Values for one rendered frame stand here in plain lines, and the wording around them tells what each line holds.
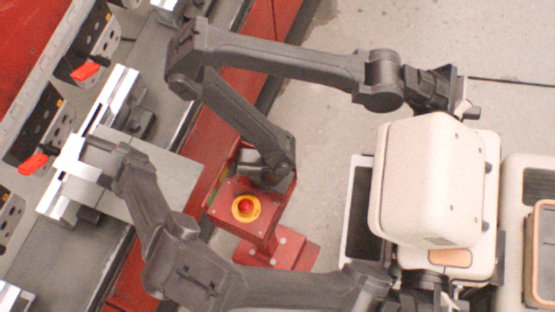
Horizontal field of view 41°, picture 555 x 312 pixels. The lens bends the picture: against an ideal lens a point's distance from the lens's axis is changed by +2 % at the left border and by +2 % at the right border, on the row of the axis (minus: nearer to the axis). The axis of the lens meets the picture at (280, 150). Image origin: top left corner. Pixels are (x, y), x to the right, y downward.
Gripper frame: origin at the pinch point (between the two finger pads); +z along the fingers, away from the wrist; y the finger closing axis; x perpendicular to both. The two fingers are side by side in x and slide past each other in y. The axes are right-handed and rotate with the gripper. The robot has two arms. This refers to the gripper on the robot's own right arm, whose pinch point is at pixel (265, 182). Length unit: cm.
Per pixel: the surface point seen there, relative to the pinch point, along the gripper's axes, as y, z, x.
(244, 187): 4.3, -4.4, 4.9
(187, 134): 23.3, -0.9, -1.5
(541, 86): -78, 54, -95
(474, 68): -54, 60, -92
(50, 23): 48, -59, 8
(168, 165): 22.2, -22.5, 12.8
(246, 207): 1.9, -8.0, 10.0
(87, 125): 42.7, -16.9, 11.7
